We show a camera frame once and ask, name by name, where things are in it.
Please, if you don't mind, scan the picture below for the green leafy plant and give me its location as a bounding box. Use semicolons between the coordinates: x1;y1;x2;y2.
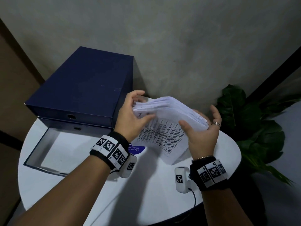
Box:
215;84;301;186

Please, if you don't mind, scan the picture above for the black cable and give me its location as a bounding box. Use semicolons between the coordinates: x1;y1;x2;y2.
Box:
188;188;197;208

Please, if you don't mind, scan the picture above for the black metal frame bar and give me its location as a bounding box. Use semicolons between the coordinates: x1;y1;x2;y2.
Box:
245;46;301;103

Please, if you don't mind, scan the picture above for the black wristband with marker tags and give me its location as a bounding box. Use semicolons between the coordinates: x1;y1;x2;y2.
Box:
189;156;232;191
89;131;131;171

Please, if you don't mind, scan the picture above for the round blue sticker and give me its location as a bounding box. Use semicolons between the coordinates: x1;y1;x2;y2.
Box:
128;142;147;154

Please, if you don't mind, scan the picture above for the person's right hand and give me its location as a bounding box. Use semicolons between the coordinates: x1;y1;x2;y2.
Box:
179;105;222;161

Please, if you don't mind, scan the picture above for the person's left forearm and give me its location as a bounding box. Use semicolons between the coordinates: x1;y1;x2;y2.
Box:
9;154;111;226

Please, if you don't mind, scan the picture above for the person's right forearm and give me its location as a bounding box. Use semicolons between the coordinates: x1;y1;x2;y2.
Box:
201;187;254;226

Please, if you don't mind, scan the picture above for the person's left hand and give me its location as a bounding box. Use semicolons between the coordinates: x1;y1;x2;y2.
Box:
114;90;156;143

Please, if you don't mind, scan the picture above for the stack of printed white papers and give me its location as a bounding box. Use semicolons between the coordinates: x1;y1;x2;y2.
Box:
132;96;208;165

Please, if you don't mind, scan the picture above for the navy blue box lid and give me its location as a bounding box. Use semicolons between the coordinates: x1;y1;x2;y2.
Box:
24;46;135;129

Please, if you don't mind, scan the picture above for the brown wooden door panel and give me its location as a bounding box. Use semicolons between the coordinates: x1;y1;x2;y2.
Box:
0;17;45;220

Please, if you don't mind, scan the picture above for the thin gold bracelet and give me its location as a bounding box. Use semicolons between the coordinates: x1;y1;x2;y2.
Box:
192;155;213;162

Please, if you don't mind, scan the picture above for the navy blue box base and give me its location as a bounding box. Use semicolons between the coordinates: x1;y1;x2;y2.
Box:
23;117;114;177

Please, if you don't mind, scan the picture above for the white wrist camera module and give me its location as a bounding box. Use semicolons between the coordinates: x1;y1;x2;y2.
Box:
174;167;191;193
119;155;138;179

